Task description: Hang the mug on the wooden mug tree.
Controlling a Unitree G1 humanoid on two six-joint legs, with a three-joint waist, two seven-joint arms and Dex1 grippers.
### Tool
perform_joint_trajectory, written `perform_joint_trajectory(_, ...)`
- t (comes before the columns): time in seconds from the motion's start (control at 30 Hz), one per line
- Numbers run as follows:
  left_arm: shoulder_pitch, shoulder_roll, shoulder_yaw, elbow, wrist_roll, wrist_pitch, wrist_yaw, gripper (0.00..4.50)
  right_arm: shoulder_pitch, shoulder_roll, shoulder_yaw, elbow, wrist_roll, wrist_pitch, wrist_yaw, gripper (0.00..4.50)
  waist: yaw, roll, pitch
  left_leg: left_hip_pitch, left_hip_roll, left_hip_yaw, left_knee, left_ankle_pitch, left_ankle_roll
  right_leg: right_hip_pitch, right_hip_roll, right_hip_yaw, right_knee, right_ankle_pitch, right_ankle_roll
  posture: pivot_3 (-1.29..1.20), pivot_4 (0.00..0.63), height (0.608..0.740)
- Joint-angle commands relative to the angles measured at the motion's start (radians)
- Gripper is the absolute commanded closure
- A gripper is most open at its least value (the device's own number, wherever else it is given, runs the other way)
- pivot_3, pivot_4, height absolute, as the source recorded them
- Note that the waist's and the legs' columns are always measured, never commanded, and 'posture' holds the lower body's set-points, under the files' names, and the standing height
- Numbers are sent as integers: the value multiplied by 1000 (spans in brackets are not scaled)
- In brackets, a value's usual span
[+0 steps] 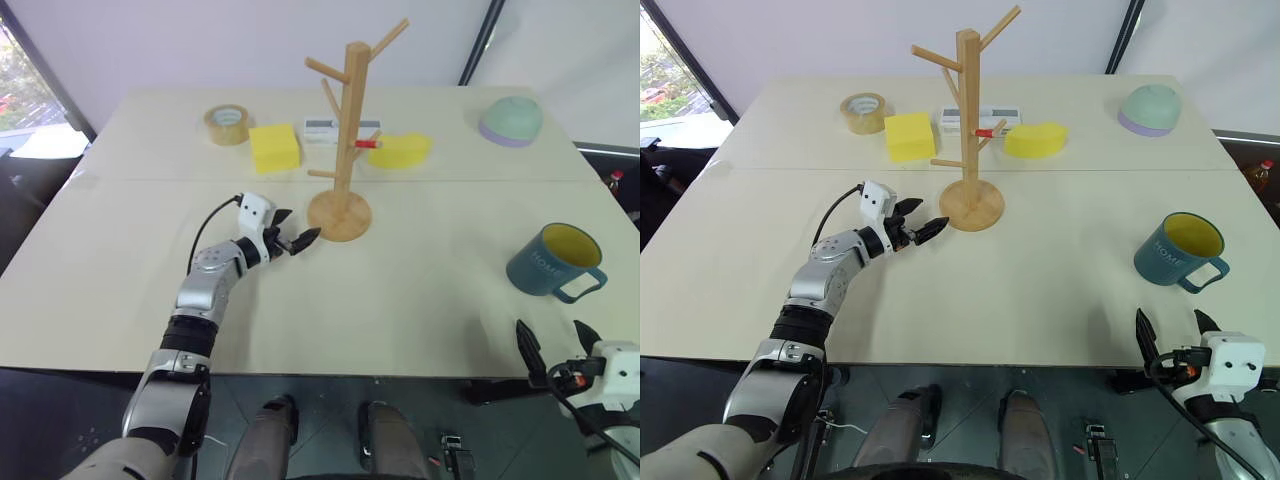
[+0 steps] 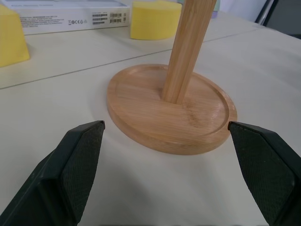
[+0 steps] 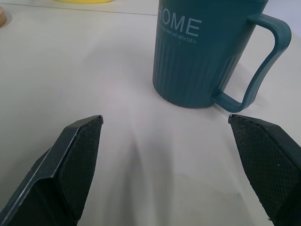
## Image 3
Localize wooden round object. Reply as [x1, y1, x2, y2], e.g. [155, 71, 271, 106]
[0, 6, 12, 28]

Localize teal HOME mug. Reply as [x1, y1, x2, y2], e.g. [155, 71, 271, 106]
[152, 0, 292, 113]

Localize yellow round object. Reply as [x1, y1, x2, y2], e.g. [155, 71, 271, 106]
[53, 0, 113, 5]

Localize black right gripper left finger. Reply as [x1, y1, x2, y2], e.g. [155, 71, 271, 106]
[0, 114, 104, 226]

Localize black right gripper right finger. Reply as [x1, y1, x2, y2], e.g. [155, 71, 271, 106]
[228, 114, 301, 226]

